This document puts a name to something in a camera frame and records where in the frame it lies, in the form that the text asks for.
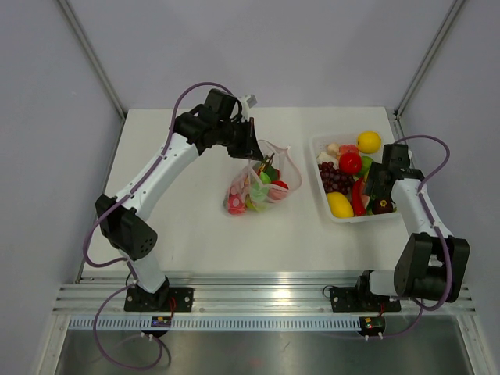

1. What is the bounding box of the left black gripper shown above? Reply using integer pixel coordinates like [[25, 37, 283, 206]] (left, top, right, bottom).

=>
[[216, 116, 263, 160]]

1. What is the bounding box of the dark purple mangosteen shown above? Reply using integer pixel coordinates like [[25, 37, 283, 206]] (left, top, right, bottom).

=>
[[372, 198, 394, 215]]

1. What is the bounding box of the clear pink zip top bag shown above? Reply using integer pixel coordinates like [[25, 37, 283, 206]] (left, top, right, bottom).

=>
[[223, 140, 302, 216]]

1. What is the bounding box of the green lettuce leaf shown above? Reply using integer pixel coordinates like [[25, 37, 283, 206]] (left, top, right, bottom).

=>
[[250, 172, 272, 202]]

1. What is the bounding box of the green pear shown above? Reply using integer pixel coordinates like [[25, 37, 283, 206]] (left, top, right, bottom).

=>
[[248, 201, 270, 213]]

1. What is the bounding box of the white plastic fruit basket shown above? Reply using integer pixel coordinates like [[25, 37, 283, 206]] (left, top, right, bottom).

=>
[[306, 132, 401, 223]]

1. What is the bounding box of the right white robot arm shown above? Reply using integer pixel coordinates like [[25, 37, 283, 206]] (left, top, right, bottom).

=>
[[364, 143, 470, 311]]

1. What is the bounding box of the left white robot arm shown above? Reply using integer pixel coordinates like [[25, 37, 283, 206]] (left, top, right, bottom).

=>
[[95, 85, 263, 311]]

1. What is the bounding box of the yellow lemon top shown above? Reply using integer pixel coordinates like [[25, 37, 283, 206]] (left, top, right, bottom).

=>
[[356, 130, 382, 154]]

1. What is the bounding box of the red chili pepper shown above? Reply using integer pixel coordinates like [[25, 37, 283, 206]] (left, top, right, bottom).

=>
[[351, 178, 366, 216]]

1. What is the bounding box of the yellow fruit right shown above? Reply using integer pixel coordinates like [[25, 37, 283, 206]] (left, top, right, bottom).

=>
[[359, 155, 373, 175]]

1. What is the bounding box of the yellow mango upper left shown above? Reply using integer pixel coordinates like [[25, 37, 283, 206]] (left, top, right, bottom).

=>
[[326, 191, 354, 219]]

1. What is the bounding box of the dark grape bunch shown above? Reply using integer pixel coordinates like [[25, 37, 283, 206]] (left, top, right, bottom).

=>
[[318, 162, 355, 195]]

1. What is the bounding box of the white garlic bulb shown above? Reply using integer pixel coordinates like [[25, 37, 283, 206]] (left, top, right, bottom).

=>
[[316, 142, 340, 167]]

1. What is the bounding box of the right small circuit board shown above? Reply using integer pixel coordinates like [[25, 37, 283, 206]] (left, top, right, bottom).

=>
[[359, 316, 386, 337]]

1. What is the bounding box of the small circuit board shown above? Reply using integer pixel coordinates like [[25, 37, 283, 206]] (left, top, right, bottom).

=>
[[152, 316, 171, 327], [359, 316, 386, 337]]

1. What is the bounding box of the left small circuit board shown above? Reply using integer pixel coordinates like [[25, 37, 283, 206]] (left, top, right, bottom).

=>
[[152, 316, 171, 327]]

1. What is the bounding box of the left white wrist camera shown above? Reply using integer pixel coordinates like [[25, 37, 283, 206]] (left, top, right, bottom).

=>
[[238, 95, 257, 120]]

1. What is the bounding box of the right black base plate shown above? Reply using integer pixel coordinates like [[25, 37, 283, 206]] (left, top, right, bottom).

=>
[[324, 286, 402, 313]]

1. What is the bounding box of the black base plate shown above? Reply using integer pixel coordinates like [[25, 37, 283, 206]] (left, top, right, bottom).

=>
[[324, 286, 402, 313], [123, 287, 195, 313]]

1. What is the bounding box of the aluminium mounting rail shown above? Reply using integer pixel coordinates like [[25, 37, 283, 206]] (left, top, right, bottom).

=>
[[52, 271, 477, 317]]

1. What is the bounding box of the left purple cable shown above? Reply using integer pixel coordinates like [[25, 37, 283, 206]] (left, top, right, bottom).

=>
[[82, 80, 235, 370]]

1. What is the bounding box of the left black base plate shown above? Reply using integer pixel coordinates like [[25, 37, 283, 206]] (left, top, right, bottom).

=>
[[123, 287, 195, 313]]

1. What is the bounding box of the white slotted cable duct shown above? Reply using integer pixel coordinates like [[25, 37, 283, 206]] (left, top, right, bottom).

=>
[[69, 315, 360, 332]]

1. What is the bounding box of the left aluminium frame post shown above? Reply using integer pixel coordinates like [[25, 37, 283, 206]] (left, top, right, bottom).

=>
[[55, 0, 127, 123]]

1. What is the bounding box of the aluminium frame post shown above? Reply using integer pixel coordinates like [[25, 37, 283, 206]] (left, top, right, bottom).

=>
[[55, 0, 127, 123], [394, 0, 468, 120]]

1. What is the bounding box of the right aluminium frame post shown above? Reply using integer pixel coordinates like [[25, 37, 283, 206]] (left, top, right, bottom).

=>
[[394, 0, 468, 120]]

